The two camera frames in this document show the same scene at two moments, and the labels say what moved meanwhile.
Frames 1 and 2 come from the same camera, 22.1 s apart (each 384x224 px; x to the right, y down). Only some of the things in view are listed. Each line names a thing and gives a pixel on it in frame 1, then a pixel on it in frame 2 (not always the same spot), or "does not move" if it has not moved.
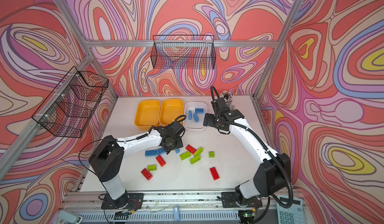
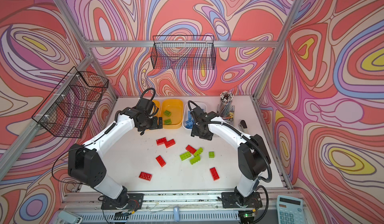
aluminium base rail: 185,208 does not move
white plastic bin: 195,112 does not move
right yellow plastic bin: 170,109 does not move
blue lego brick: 150,153 → 189,124
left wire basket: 69,108 does not move
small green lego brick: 151,167 → 168,122
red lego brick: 214,173 does not move
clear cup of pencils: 228,96 does not move
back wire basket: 186,52 does not move
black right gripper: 210,117 → 194,132
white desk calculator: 294,215 does not move
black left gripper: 180,145 → 155,125
